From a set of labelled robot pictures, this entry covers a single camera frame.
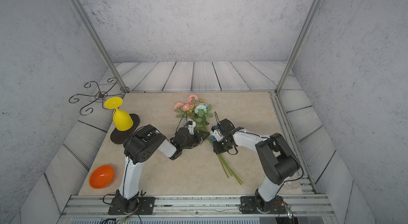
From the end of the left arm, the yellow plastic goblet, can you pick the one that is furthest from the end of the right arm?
the yellow plastic goblet

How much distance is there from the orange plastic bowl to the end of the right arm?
0.55 metres

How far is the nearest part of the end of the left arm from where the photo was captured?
0.79 meters

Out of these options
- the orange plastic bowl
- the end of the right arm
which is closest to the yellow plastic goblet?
the orange plastic bowl

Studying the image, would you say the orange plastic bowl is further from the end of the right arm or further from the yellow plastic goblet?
the end of the right arm

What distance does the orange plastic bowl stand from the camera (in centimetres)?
78

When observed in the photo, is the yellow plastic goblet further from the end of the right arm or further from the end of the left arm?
the end of the right arm

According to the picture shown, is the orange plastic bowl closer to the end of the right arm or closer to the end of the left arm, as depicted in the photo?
the end of the left arm

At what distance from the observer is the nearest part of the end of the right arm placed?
27.3 inches

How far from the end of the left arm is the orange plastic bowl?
33 centimetres
